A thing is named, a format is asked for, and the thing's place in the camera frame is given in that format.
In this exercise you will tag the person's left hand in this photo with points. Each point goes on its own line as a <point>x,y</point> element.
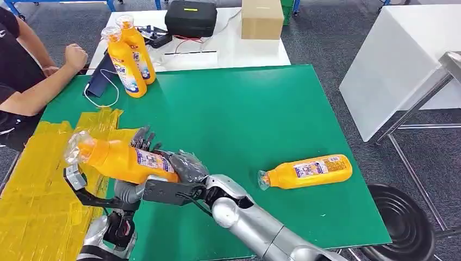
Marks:
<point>50,71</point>

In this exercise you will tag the person's right hand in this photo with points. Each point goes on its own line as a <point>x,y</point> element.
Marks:
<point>76,57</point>

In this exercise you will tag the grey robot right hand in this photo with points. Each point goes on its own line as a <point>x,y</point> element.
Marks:
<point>187,165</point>

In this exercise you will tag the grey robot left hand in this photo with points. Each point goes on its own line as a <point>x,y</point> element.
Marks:
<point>126,192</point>

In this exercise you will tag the orange drink bottle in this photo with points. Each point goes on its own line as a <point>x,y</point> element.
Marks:
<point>309,172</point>
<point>138,47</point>
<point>115,162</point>
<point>124,68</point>

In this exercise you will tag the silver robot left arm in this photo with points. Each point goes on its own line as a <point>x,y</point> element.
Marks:
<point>97,234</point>

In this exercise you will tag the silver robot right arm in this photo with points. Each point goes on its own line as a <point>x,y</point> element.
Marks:
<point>252,219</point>

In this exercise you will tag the dark blue pouch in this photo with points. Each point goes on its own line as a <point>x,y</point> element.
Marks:
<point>99,81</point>

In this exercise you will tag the person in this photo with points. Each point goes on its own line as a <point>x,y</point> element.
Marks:
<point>14,68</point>

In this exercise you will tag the green table mat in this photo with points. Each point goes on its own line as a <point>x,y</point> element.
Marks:
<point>234,119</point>

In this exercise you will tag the black controller device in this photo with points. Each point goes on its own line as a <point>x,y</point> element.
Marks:
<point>158,38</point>

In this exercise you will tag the yellow plastic sheet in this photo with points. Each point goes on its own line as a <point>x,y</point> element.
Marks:
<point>36,201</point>

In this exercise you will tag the black flat strip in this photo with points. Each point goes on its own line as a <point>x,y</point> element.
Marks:
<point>191,52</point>

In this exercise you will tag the black hard case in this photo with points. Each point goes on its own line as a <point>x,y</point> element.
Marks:
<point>191,18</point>

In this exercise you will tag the cardboard box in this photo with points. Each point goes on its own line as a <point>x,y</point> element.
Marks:
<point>262,20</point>

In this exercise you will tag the green crate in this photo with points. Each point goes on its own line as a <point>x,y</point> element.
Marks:
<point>287,12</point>

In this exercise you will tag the black round stool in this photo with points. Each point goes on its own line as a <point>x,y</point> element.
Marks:
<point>403,223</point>

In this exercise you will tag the white panel table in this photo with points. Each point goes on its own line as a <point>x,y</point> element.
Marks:
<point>389,65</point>

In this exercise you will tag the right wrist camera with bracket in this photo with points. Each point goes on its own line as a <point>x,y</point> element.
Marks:
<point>169,192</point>

